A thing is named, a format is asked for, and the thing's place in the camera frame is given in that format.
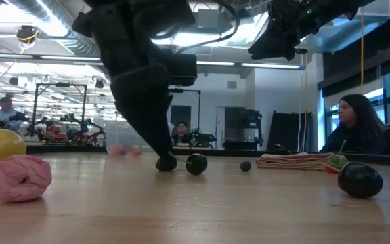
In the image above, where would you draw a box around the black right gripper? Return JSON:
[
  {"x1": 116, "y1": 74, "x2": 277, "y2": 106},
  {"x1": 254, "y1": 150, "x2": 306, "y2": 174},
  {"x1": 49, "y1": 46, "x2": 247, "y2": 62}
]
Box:
[{"x1": 248, "y1": 0, "x2": 322, "y2": 62}]

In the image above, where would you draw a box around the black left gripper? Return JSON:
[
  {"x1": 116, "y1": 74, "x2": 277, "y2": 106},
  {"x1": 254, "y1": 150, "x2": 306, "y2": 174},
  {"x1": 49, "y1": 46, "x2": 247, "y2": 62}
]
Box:
[{"x1": 91, "y1": 1, "x2": 175, "y2": 160}]

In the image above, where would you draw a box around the clear plastic tupperware container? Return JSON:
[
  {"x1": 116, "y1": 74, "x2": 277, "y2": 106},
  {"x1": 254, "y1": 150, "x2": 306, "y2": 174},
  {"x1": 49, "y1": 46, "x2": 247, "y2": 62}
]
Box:
[{"x1": 104, "y1": 121, "x2": 155, "y2": 158}]

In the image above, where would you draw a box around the dark toy plum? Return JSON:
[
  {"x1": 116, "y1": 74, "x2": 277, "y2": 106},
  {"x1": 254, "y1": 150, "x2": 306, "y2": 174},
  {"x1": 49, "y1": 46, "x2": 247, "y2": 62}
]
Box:
[
  {"x1": 176, "y1": 152, "x2": 209, "y2": 176},
  {"x1": 155, "y1": 155, "x2": 179, "y2": 173},
  {"x1": 337, "y1": 161, "x2": 385, "y2": 199}
]

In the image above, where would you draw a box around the red strawberry green top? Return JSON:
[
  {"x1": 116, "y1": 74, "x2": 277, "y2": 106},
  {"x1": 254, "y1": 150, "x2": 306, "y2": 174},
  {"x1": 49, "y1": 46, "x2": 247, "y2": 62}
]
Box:
[{"x1": 326, "y1": 138, "x2": 349, "y2": 175}]

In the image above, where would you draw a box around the person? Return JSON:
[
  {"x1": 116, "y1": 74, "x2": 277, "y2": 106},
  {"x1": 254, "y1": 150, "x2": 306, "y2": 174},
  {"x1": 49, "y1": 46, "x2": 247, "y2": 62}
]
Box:
[
  {"x1": 319, "y1": 94, "x2": 390, "y2": 155},
  {"x1": 0, "y1": 96, "x2": 25, "y2": 131},
  {"x1": 172, "y1": 121, "x2": 193, "y2": 146}
]

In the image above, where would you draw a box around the black equipment cabinet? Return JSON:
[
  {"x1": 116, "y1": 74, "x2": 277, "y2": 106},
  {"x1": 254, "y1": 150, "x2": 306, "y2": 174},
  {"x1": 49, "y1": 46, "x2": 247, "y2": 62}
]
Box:
[{"x1": 222, "y1": 107, "x2": 264, "y2": 151}]

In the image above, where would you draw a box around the black leaning panel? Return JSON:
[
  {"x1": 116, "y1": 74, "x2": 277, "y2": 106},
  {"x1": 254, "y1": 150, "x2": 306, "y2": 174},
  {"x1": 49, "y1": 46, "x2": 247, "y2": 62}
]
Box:
[{"x1": 266, "y1": 110, "x2": 313, "y2": 153}]

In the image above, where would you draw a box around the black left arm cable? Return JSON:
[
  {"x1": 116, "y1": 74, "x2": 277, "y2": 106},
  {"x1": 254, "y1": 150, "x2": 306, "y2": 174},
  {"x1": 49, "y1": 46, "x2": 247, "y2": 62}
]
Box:
[{"x1": 177, "y1": 0, "x2": 242, "y2": 55}]

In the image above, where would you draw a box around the black background rig frame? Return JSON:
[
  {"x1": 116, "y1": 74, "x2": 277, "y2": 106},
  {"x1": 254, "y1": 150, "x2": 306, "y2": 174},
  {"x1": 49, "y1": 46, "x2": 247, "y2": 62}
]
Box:
[
  {"x1": 31, "y1": 83, "x2": 88, "y2": 145},
  {"x1": 167, "y1": 88, "x2": 202, "y2": 150}
]

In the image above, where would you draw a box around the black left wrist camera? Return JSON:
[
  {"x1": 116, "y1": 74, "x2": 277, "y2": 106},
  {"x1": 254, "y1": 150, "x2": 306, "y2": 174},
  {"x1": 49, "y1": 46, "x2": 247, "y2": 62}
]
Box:
[{"x1": 162, "y1": 52, "x2": 199, "y2": 87}]

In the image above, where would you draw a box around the black aluminium table frame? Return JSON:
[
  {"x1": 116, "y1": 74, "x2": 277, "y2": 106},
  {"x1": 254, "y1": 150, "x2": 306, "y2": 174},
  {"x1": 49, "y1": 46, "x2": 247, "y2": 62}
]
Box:
[{"x1": 25, "y1": 144, "x2": 390, "y2": 167}]

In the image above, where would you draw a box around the rectangular silver ceiling duct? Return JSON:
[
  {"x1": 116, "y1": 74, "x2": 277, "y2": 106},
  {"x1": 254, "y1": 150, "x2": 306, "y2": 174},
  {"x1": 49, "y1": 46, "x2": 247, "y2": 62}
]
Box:
[{"x1": 296, "y1": 0, "x2": 390, "y2": 54}]

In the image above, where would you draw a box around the black yellow cord reel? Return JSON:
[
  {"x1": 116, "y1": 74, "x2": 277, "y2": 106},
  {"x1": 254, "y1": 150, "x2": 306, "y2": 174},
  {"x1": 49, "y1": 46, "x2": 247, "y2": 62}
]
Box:
[{"x1": 15, "y1": 25, "x2": 40, "y2": 45}]

